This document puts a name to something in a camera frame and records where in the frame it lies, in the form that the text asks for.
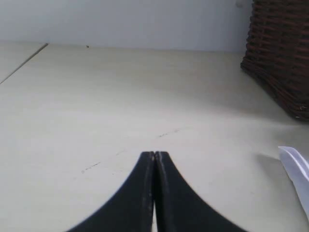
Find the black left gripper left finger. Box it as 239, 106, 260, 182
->
70, 151, 155, 232

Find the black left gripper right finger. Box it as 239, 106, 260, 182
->
154, 151, 245, 232

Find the white shirt garment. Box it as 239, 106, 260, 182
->
278, 146, 309, 217

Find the dark brown wicker basket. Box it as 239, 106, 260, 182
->
240, 0, 309, 122

